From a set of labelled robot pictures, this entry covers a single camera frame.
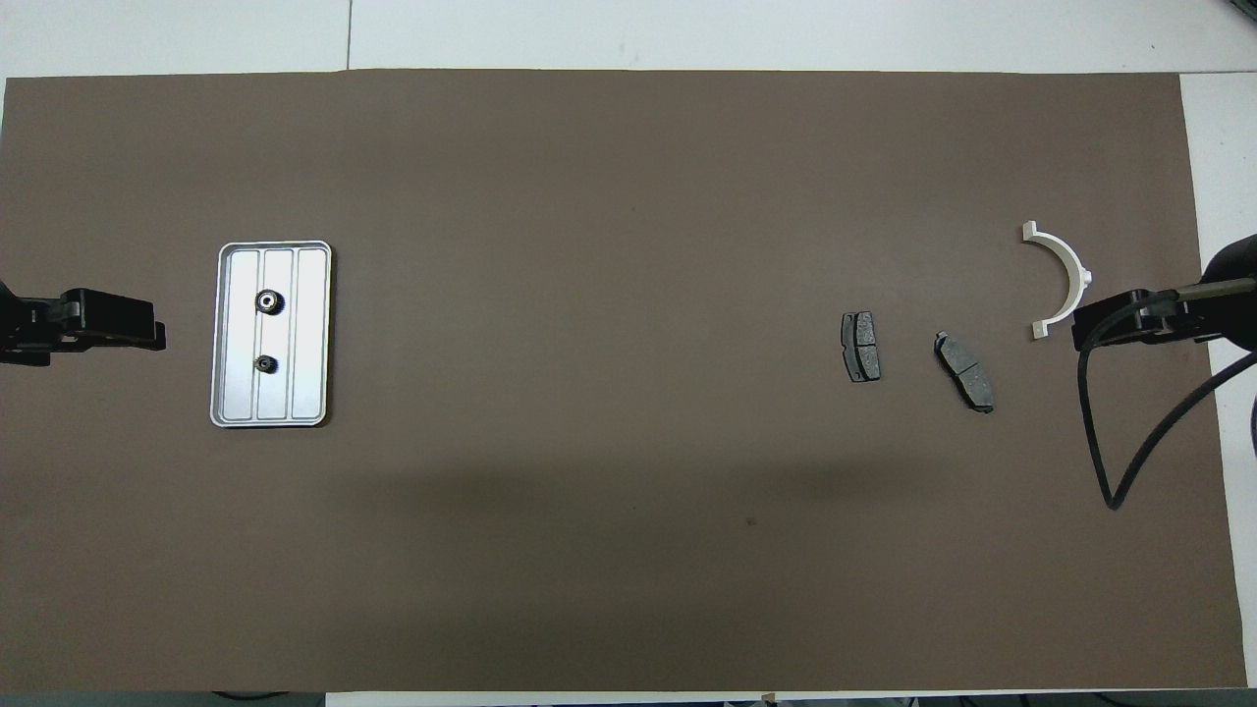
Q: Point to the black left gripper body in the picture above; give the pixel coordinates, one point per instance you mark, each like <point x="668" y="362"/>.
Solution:
<point x="25" y="329"/>

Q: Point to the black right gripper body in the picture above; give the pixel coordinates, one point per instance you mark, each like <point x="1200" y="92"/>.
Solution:
<point x="1235" y="295"/>

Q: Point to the small black bearing gear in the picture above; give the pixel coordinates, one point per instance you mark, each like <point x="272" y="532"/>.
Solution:
<point x="266" y="365"/>

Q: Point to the large black bearing gear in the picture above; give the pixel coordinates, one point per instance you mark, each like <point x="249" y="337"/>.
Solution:
<point x="268" y="301"/>

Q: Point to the silver metal tray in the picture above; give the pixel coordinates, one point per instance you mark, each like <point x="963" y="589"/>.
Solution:
<point x="309" y="393"/>

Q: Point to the long dark brake pad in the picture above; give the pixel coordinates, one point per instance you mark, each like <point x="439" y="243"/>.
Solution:
<point x="965" y="373"/>

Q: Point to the short dark brake pad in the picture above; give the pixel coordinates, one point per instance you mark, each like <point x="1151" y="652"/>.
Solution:
<point x="862" y="349"/>

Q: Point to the brown table mat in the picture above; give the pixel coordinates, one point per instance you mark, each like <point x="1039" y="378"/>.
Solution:
<point x="628" y="550"/>

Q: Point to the white semicircular bracket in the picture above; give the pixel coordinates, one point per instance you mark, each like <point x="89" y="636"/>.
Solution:
<point x="1077" y="277"/>

